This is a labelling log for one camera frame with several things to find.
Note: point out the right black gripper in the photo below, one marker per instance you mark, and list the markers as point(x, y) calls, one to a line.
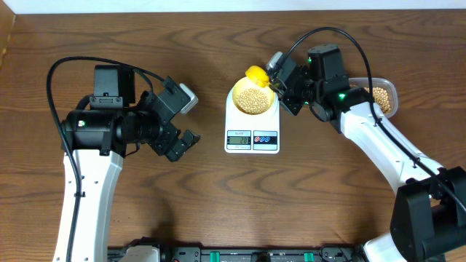
point(286, 99)

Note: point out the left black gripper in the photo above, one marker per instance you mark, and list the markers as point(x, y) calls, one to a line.
point(163, 144)

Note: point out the yellow measuring scoop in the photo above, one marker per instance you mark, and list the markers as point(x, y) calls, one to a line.
point(258, 76)

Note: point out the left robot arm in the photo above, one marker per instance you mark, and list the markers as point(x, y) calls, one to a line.
point(97, 133)

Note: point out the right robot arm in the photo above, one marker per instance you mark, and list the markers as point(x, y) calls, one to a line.
point(428, 219)

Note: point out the pale yellow bowl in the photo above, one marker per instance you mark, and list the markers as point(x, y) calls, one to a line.
point(246, 83)

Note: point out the soybeans in bowl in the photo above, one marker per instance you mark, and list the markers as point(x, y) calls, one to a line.
point(252, 101)

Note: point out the white digital kitchen scale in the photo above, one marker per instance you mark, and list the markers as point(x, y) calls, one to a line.
point(251, 134)

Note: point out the soybeans in container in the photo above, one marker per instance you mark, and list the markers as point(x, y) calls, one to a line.
point(381, 98)

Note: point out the clear plastic container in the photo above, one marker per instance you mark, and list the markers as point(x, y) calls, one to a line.
point(378, 82)

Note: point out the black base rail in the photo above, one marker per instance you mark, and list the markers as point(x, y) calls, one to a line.
point(149, 249)

